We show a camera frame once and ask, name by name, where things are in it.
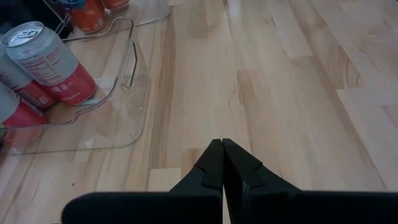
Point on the clear plastic bin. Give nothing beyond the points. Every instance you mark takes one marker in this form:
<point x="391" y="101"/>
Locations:
<point x="149" y="12"/>
<point x="130" y="118"/>

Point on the pink and white soda can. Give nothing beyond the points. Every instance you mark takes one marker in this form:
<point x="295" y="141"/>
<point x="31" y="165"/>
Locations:
<point x="12" y="77"/>
<point x="53" y="65"/>
<point x="18" y="118"/>

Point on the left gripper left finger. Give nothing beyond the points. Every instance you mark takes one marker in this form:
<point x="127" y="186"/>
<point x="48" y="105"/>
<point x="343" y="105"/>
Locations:
<point x="155" y="208"/>

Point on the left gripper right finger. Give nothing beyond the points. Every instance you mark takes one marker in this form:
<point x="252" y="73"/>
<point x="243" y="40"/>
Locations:
<point x="295" y="207"/>

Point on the red Fanta soda can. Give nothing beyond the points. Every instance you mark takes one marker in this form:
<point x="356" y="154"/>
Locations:
<point x="115" y="3"/>
<point x="90" y="18"/>

